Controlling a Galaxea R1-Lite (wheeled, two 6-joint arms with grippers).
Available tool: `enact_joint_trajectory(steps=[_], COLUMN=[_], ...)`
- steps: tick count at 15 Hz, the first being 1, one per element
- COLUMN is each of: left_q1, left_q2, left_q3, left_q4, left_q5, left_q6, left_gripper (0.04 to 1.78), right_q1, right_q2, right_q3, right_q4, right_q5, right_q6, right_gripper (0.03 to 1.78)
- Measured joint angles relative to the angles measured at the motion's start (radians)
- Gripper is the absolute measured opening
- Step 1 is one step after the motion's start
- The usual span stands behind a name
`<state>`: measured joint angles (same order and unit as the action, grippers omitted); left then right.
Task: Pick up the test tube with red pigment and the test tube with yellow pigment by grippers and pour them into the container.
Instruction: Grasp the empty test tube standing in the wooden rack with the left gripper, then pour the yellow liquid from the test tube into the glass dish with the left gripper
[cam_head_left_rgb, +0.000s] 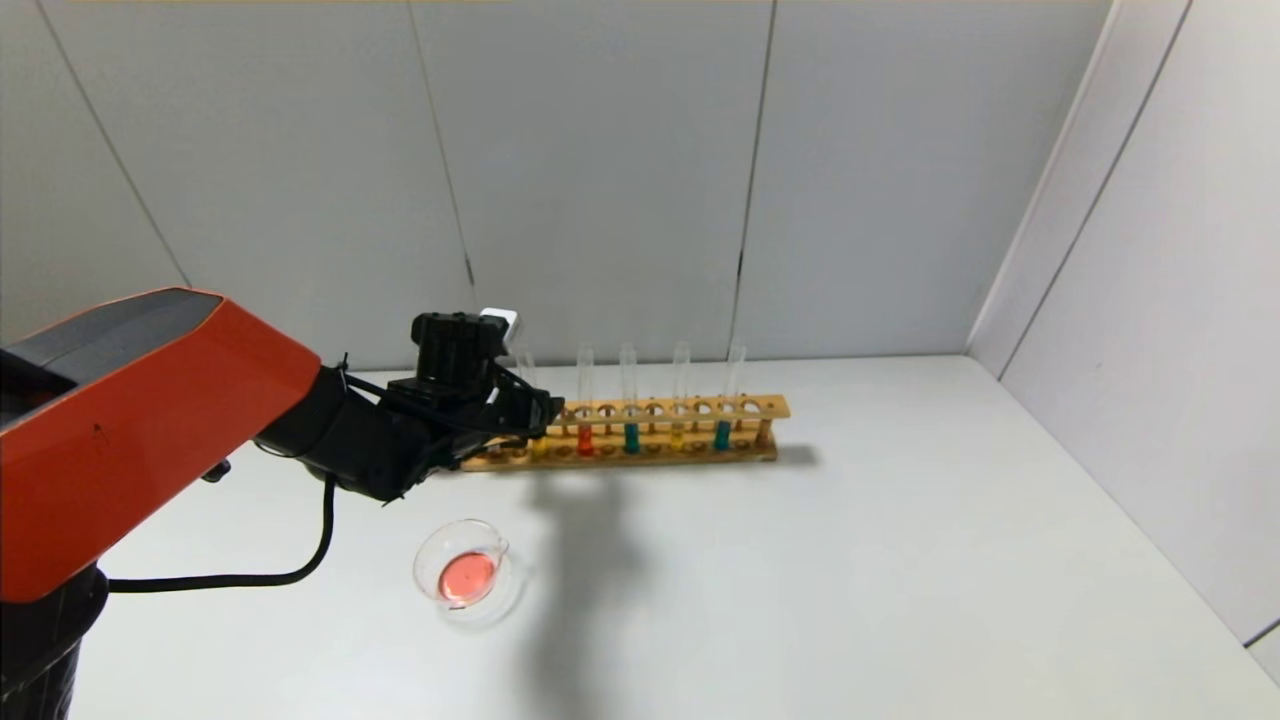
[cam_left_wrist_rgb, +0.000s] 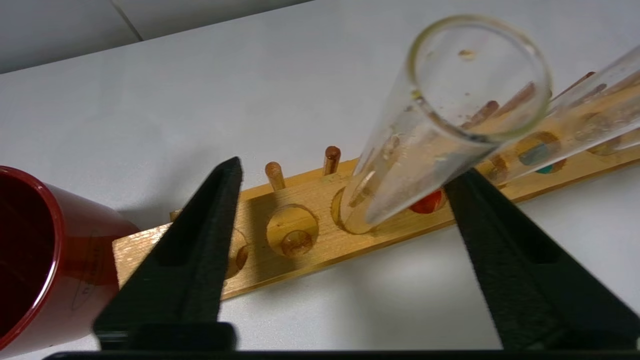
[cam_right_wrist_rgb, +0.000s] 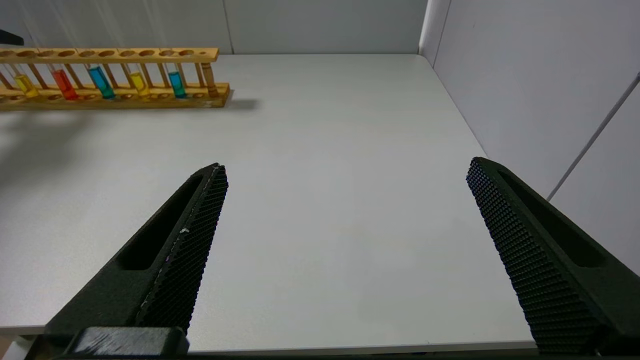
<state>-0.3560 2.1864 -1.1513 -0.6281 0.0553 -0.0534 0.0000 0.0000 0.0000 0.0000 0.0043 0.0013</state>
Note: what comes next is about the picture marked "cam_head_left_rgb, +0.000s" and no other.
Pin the blue-green liquid test tube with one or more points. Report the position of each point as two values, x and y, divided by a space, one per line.
722 435
631 437

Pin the red liquid test tube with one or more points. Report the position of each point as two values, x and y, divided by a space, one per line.
585 440

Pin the clear glass beaker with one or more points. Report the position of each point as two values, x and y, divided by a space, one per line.
467 575

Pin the wooden test tube rack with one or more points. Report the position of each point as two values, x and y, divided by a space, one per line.
650 458

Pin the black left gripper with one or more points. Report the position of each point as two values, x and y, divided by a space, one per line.
541 411

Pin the orange and black left arm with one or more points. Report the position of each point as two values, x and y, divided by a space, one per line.
150 430

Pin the yellow liquid test tube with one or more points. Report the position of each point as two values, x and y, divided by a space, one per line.
678 436
526 365

